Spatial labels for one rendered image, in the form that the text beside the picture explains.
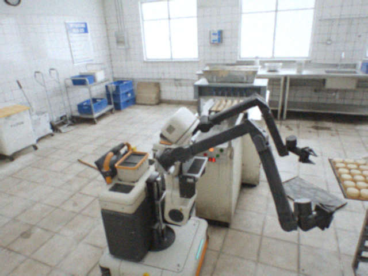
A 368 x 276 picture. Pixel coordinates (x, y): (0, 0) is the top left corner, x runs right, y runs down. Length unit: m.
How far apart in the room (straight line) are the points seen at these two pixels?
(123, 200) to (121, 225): 0.20
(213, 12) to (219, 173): 4.34
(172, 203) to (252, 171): 1.45
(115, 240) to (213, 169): 0.94
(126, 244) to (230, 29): 4.92
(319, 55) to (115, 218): 4.97
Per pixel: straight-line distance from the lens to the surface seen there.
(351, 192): 1.45
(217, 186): 2.28
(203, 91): 2.80
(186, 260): 1.91
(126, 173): 1.70
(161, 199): 1.77
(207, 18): 6.04
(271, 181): 1.19
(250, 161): 2.89
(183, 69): 6.30
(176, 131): 1.43
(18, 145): 4.68
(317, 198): 3.10
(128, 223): 1.70
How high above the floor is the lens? 1.70
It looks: 22 degrees down
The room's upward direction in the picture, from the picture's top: 3 degrees counter-clockwise
